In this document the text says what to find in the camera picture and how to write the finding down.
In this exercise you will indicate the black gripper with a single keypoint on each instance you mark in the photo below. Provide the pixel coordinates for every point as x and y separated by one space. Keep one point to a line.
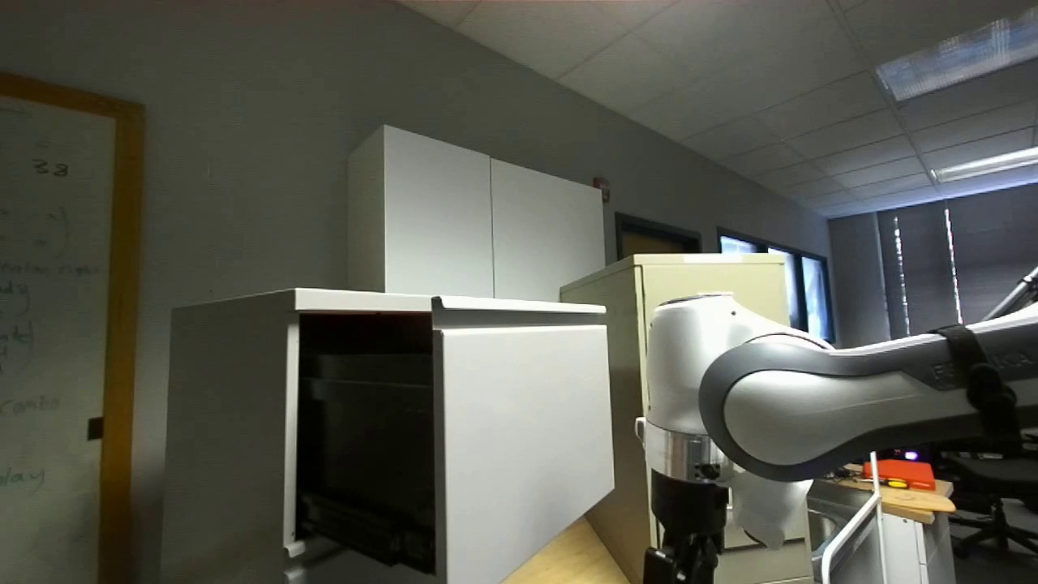
689 520

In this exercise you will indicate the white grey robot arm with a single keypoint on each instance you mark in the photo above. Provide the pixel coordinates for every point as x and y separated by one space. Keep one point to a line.
822 402

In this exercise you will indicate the white drawer with dark interior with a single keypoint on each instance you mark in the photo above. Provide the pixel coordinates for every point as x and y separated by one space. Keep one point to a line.
522 432

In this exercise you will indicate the white drawer cabinet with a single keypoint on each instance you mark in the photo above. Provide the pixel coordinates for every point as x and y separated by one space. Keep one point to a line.
221 432

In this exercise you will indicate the beige metal filing cabinet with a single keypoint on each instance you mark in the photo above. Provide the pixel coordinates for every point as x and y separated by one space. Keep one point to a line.
621 358

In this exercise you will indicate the orange red box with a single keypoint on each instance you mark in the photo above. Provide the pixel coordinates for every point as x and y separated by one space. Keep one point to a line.
903 471

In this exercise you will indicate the light wooden table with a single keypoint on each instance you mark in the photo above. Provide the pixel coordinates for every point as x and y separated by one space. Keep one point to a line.
918 501

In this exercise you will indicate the dark framed side window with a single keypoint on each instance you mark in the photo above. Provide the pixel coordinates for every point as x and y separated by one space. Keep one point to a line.
807 292

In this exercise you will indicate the black office chair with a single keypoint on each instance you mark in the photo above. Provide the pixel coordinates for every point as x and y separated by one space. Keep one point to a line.
995 488

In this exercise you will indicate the dark window with blinds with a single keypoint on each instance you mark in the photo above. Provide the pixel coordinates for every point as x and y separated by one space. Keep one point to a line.
942 263

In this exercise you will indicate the narrow ceiling light strip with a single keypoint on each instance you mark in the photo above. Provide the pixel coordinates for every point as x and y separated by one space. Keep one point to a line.
984 165

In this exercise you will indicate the large ceiling light panel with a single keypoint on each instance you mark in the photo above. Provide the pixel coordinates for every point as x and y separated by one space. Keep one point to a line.
957 52

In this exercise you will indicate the dark door frame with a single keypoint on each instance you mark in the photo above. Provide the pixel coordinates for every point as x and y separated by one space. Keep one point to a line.
650 238

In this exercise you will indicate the white wall cabinet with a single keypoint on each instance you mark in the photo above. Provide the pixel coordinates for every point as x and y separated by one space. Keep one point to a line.
457 215

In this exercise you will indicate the whiteboard with wooden frame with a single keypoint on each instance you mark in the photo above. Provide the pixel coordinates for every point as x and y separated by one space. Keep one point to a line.
55 325

